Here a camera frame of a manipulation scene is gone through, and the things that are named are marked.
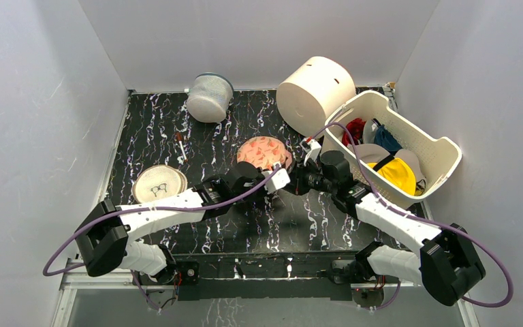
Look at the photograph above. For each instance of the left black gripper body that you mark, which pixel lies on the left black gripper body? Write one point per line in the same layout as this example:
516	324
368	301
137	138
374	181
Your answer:
259	193

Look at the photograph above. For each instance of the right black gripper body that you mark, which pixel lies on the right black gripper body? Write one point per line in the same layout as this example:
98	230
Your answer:
301	181

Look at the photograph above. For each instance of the strawberry print mesh laundry bag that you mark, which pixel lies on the strawberry print mesh laundry bag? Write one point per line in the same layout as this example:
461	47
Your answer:
263	152

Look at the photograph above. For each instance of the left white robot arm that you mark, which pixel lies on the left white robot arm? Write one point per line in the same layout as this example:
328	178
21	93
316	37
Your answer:
109	237

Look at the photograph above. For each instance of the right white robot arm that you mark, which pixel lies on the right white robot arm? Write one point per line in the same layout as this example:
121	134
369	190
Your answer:
442	261

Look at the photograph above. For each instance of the yellow bra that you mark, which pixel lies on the yellow bra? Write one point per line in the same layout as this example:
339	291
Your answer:
406	175

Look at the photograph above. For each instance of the cream perforated laundry basket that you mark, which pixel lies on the cream perforated laundry basket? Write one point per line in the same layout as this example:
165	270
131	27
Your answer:
438	158

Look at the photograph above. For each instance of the red garment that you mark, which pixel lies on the red garment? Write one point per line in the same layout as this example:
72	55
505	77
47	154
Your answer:
355	129

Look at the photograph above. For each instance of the blue garment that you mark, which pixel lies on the blue garment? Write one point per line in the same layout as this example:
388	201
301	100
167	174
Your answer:
385	139

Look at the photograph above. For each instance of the small white red pen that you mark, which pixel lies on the small white red pen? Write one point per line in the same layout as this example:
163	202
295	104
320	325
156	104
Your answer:
180	141

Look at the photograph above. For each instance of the cream round tub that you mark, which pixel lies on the cream round tub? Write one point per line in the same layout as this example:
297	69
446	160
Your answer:
312	93

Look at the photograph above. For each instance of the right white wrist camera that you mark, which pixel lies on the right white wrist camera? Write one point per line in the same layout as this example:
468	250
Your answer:
311	148

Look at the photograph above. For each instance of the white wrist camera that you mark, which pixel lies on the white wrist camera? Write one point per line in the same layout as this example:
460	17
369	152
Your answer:
277	180
311	148

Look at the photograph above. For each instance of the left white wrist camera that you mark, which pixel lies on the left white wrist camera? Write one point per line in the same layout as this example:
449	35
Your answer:
277	180

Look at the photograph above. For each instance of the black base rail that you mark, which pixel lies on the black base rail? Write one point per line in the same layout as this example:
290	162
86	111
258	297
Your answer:
325	274

